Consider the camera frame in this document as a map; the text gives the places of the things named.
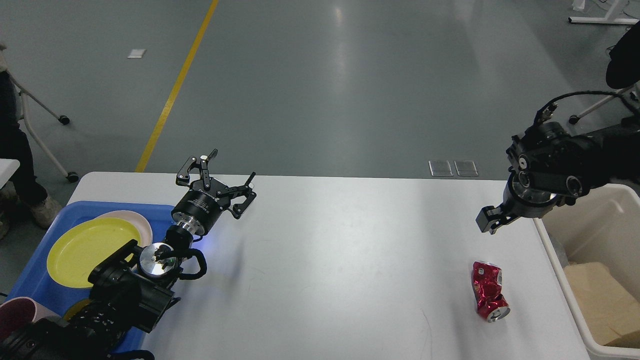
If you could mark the brown paper bag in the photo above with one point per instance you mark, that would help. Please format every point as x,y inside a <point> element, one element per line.
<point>611,313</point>

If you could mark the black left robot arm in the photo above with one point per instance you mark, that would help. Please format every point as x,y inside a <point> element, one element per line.
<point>131,287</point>

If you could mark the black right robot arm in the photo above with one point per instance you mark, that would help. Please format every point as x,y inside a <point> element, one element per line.
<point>550,168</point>

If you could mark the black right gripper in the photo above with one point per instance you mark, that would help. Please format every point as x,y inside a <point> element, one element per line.
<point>518,202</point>

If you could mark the white table frame background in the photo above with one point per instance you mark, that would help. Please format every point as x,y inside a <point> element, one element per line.
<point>605,12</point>

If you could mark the blue plastic tray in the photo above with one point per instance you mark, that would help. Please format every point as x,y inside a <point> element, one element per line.
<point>36,283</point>

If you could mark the pink mug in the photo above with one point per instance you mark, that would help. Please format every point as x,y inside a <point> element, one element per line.
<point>21,311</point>

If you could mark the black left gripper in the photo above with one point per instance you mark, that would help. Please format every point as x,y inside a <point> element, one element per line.
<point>197,211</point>

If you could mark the beige plastic bin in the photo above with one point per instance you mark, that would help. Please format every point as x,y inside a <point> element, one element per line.
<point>601,227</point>

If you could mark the white rolling chair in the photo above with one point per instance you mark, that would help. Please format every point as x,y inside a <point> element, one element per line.
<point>600,105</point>

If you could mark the yellow plastic plate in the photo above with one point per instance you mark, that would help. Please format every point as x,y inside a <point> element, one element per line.
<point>80,249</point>

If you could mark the crushed red soda can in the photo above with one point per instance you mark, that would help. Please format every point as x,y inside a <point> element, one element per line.
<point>487,285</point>

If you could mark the pink plate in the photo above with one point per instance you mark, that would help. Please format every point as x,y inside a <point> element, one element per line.
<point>137,220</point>

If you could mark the floor outlet cover plates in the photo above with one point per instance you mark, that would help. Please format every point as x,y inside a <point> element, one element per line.
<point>443,168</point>

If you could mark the white paper scrap on floor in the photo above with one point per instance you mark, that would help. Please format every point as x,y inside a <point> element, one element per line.
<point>136,53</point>

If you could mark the person in black clothing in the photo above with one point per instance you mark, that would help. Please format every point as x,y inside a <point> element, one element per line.
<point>623,69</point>

